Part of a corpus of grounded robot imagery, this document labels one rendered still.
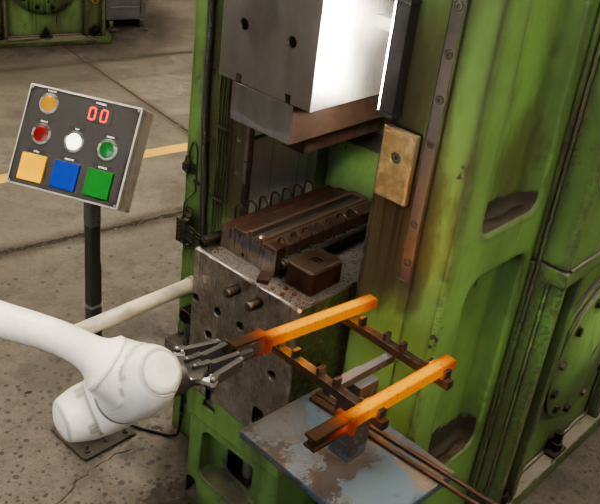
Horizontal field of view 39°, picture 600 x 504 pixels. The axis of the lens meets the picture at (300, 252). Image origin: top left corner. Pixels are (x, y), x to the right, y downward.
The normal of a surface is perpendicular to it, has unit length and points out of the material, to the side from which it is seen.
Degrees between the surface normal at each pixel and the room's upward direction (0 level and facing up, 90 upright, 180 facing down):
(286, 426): 0
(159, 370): 50
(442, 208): 90
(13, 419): 0
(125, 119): 60
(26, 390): 0
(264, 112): 90
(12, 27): 90
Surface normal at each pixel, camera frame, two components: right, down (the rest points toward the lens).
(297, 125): 0.73, 0.40
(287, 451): 0.11, -0.86
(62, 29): 0.50, 0.47
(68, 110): -0.21, -0.06
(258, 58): -0.68, 0.29
